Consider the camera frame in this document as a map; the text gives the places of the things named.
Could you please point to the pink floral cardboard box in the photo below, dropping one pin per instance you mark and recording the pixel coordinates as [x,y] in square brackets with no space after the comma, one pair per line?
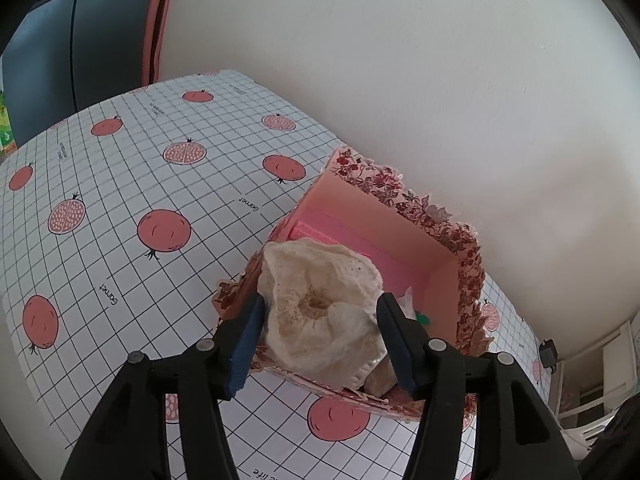
[380,230]

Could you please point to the black power adapter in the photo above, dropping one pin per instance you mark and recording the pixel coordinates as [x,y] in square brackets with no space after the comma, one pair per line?
[548,352]

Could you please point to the green plastic figure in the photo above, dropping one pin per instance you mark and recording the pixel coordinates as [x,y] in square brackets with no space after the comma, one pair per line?
[424,318]

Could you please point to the white storage shelf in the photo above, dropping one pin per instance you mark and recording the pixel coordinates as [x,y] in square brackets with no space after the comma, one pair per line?
[595,360]

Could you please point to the white lattice frame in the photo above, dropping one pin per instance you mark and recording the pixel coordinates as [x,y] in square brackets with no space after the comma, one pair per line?
[585,432]

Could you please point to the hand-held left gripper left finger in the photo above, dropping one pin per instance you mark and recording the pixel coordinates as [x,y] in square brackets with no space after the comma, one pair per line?
[245,347]

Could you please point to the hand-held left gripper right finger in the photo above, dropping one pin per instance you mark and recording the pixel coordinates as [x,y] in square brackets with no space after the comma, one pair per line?
[397,345]

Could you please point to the pomegranate checked desktop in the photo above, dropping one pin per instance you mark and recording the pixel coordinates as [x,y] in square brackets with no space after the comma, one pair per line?
[125,160]

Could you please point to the cream lace cloth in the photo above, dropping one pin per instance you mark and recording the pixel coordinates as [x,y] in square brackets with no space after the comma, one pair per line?
[310,280]

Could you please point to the green printed box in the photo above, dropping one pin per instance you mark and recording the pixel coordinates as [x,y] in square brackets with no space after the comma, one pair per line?
[5,125]

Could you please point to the pink board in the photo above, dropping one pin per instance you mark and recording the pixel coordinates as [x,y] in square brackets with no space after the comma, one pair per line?
[159,25]

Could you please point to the pink hair roller clip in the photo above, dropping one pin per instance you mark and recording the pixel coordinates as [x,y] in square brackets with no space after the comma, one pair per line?
[320,232]

